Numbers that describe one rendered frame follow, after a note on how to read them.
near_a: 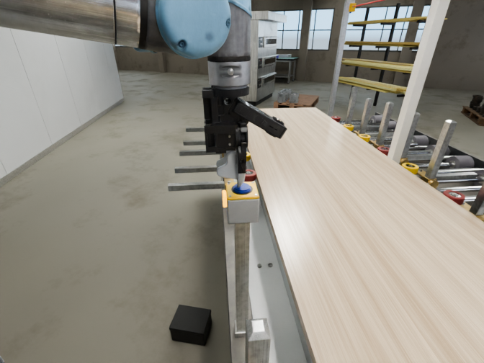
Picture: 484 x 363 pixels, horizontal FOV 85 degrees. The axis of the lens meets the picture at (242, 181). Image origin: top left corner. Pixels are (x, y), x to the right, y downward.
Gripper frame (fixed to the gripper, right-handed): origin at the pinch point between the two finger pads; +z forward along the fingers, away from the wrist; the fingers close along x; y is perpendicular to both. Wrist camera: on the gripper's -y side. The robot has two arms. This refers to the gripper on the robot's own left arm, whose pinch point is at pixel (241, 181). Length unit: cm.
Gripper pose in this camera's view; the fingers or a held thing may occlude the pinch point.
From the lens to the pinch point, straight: 58.0
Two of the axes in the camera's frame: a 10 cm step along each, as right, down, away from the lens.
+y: -10.0, 0.5, -0.8
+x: 0.9, 4.8, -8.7
